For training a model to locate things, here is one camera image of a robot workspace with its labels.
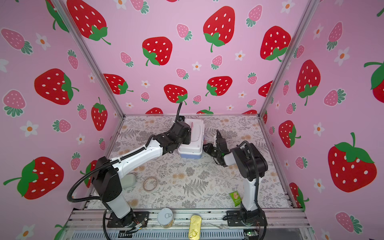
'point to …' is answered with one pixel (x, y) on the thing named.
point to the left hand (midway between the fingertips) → (187, 133)
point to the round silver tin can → (164, 217)
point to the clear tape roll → (150, 183)
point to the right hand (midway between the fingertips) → (202, 146)
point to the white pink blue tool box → (194, 150)
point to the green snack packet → (236, 197)
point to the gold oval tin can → (195, 227)
